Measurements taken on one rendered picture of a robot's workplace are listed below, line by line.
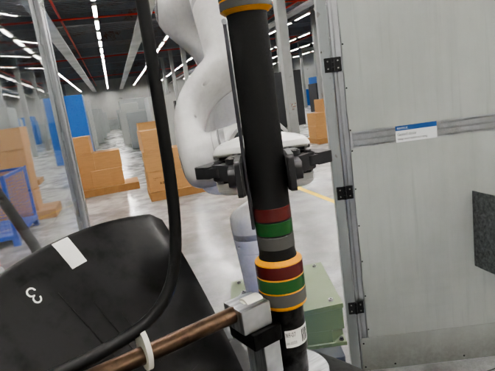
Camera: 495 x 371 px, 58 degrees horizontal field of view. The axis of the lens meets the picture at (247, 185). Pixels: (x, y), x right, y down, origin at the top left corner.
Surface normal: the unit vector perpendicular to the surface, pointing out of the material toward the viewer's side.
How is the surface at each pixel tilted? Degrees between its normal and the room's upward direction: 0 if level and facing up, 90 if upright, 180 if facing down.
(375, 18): 90
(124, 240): 43
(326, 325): 90
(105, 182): 90
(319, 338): 90
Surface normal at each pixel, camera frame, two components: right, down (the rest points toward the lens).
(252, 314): 0.56, 0.08
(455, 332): 0.00, 0.19
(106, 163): 0.32, 0.15
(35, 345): 0.43, -0.49
